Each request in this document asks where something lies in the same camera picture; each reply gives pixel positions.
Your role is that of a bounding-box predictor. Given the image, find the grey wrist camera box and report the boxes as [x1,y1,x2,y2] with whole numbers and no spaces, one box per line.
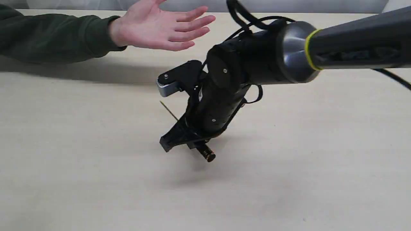
[156,60,204,98]

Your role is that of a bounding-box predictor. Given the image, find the open bare human hand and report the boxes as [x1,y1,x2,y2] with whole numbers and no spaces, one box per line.
[109,0,216,51]

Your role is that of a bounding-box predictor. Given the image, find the forearm in dark green sleeve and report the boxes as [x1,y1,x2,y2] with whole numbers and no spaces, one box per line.
[0,4,126,64]

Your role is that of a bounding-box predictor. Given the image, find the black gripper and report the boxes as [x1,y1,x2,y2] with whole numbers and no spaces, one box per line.
[160,43,254,152]

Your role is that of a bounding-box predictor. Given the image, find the black and gold screwdriver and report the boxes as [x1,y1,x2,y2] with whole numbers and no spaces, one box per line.
[160,101,215,162]

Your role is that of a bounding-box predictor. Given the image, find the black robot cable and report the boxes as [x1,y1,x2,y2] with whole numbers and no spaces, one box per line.
[225,0,411,105]

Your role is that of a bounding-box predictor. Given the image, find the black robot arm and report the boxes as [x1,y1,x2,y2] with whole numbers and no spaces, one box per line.
[157,0,411,161]

